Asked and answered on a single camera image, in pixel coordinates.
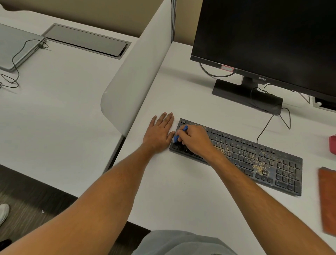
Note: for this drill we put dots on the dusty black computer keyboard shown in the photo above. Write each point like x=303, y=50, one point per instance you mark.
x=273, y=168

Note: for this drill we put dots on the grey metal partition post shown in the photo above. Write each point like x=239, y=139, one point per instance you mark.
x=173, y=21

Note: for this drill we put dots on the person's left middle finger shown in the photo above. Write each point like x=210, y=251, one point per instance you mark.
x=164, y=120

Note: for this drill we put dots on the person's left forearm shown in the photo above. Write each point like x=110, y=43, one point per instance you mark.
x=99, y=199

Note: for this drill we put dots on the person's right forearm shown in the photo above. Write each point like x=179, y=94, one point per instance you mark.
x=259, y=202

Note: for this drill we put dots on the white desk partition panel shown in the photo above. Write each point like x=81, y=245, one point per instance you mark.
x=136, y=78

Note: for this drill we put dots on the orange cloth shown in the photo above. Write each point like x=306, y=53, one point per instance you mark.
x=328, y=199

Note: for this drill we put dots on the white shoe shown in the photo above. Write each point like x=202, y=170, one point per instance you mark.
x=3, y=212

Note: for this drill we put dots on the pink box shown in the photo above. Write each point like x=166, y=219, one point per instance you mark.
x=332, y=144

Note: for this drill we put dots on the black shoe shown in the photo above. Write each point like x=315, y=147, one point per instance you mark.
x=4, y=243

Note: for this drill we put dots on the person's right hand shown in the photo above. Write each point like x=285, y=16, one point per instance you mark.
x=198, y=140

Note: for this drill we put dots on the person's left thumb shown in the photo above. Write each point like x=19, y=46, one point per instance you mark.
x=171, y=137

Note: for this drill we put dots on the person's right fingers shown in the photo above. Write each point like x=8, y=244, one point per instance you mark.
x=183, y=136

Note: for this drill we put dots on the scattered tan crumbs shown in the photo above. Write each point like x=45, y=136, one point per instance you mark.
x=259, y=168

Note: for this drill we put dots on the person's left little finger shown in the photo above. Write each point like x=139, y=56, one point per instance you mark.
x=153, y=122

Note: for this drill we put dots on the small blue cleaning brush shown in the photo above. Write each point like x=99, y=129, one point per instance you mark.
x=175, y=138

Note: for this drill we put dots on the person's left hand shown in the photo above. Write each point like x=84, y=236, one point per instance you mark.
x=157, y=136

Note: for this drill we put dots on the black computer monitor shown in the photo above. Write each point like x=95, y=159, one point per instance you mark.
x=267, y=34

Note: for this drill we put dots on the person's grey clothing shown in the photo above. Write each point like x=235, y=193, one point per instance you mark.
x=181, y=244

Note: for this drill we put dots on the silver closed laptop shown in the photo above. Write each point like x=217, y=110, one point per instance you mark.
x=15, y=44

